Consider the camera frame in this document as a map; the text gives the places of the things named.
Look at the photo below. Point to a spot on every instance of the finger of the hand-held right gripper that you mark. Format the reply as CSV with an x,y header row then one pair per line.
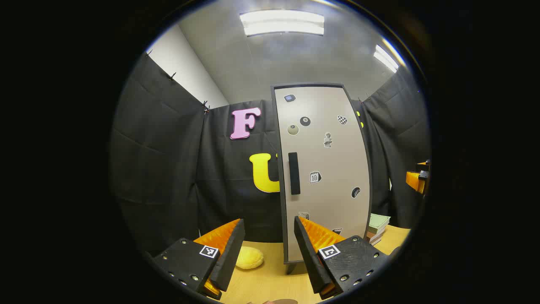
x,y
414,181

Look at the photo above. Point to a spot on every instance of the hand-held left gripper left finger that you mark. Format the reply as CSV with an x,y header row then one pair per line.
x,y
232,253

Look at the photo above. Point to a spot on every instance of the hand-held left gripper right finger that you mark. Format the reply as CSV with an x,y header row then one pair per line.
x,y
308,253

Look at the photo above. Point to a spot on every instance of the grey cabinet door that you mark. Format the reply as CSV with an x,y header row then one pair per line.
x,y
329,169

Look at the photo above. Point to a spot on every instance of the green book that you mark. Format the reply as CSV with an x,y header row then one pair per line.
x,y
379,221

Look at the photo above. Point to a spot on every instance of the dark brown book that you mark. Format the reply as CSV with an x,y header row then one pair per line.
x,y
373,240

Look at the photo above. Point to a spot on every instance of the black backdrop cloth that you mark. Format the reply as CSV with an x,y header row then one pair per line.
x,y
168,169

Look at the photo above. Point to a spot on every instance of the narrow ceiling light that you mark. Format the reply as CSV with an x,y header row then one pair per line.
x,y
385,58

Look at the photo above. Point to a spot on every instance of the large ceiling light panel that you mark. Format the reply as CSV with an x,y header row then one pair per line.
x,y
282,22

